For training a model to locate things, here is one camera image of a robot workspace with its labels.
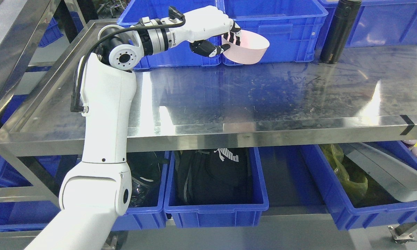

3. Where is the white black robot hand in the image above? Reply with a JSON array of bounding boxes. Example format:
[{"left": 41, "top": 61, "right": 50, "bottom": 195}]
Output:
[{"left": 169, "top": 5, "right": 242, "bottom": 58}]

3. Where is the pink plastic bowl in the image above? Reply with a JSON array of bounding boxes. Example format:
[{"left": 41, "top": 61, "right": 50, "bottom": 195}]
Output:
[{"left": 221, "top": 30, "right": 270, "bottom": 65}]

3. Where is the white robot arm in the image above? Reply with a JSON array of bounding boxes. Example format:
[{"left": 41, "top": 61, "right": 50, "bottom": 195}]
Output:
[{"left": 26, "top": 17, "right": 185, "bottom": 250}]

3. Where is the blue bin on table middle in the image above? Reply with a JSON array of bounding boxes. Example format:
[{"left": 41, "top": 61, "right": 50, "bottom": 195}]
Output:
[{"left": 216, "top": 0, "right": 328, "bottom": 63}]

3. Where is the steel shelf rack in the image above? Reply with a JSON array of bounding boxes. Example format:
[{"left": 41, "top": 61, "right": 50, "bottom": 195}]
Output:
[{"left": 0, "top": 0, "right": 87, "bottom": 240}]

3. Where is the blue bin on table left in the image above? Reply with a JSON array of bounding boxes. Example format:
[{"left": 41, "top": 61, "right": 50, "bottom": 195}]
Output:
[{"left": 117, "top": 0, "right": 221, "bottom": 70}]

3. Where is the black thermos bottle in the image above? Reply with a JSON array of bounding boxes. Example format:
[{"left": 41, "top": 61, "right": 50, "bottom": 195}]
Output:
[{"left": 320, "top": 0, "right": 362, "bottom": 64}]

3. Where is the black backpack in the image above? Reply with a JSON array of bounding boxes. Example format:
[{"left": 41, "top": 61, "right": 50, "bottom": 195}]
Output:
[{"left": 174, "top": 148, "right": 253, "bottom": 205}]

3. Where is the green plastic bag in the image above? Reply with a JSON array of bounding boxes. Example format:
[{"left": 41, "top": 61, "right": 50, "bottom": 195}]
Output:
[{"left": 319, "top": 144, "right": 368, "bottom": 205}]

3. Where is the blue bin with black bag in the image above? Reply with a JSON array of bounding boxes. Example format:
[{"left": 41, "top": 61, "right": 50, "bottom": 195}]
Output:
[{"left": 163, "top": 147, "right": 269, "bottom": 228}]

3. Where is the steel work table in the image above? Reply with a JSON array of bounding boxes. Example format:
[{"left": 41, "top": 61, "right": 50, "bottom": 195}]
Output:
[{"left": 0, "top": 19, "right": 417, "bottom": 157}]

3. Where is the blue bin with helmet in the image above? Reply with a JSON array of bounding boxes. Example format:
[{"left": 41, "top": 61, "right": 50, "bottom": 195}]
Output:
[{"left": 112, "top": 151, "right": 171, "bottom": 231}]

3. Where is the blue bin with green bag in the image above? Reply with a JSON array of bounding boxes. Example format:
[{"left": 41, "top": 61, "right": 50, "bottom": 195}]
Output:
[{"left": 299, "top": 144, "right": 417, "bottom": 231}]

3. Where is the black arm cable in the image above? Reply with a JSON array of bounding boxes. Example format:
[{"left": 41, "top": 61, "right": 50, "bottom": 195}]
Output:
[{"left": 71, "top": 6, "right": 186, "bottom": 113}]

